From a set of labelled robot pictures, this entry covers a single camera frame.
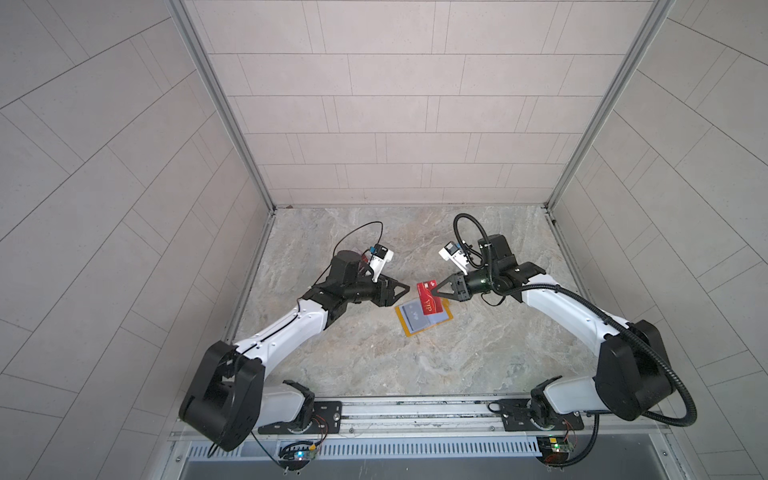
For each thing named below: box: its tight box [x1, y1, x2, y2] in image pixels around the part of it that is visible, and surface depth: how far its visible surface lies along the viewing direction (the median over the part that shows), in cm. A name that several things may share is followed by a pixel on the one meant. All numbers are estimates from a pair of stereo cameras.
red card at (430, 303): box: [416, 280, 443, 315], surface depth 76 cm
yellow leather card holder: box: [395, 298, 454, 337], surface depth 88 cm
